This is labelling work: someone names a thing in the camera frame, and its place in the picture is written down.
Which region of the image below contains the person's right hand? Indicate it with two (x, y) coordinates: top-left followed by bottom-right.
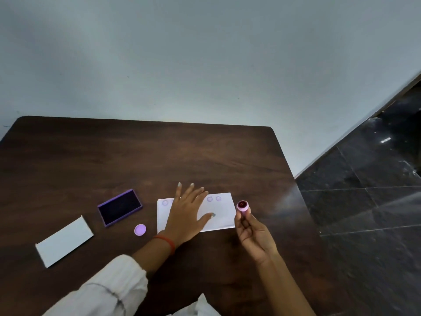
(234, 208), (280, 266)

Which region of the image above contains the person's left hand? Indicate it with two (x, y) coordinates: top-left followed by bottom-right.
(163, 182), (216, 249)

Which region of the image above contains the white paper with purple prints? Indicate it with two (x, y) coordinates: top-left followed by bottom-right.
(156, 192), (237, 234)

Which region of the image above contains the purple ink pad base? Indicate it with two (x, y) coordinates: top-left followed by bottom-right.
(97, 189), (143, 227)

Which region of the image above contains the white ink pad lid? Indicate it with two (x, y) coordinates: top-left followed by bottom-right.
(35, 215), (95, 269)

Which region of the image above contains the person's left forearm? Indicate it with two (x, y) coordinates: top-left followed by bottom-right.
(131, 238), (174, 277)

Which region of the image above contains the person's right forearm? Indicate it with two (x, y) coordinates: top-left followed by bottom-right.
(261, 251), (317, 316)

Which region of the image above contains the person's white shirt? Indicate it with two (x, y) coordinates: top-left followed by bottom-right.
(43, 254), (221, 316)

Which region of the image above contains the red wrist band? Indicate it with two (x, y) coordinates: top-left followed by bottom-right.
(153, 234), (176, 255)

